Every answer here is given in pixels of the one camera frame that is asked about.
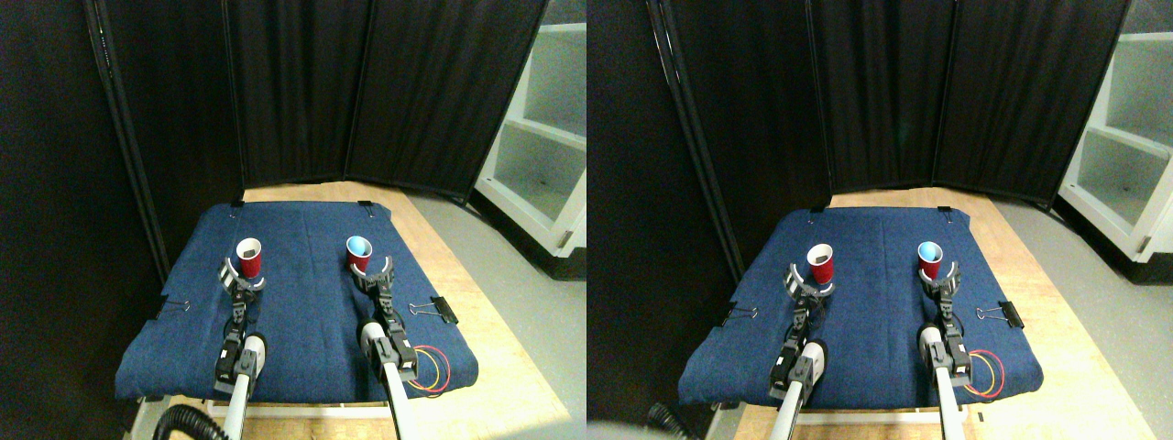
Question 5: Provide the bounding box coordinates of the black ribbed hose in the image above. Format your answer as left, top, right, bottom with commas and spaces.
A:
153, 403, 230, 440
647, 403, 697, 440

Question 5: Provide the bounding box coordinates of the red wire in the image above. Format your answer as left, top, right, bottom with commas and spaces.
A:
412, 346, 451, 397
967, 350, 1006, 401

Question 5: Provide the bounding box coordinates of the yellow wire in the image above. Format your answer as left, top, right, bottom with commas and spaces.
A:
969, 359, 999, 396
412, 356, 443, 393

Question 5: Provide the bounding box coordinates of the white shelf unit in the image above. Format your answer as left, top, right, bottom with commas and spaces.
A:
474, 23, 587, 258
1057, 32, 1173, 264

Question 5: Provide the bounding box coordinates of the dark blue cloth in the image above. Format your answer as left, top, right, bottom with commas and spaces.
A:
678, 203, 1045, 410
115, 198, 480, 404

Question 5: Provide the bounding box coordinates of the red cup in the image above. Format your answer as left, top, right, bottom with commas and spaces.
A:
917, 240, 945, 281
345, 236, 374, 274
236, 237, 264, 280
806, 244, 838, 285

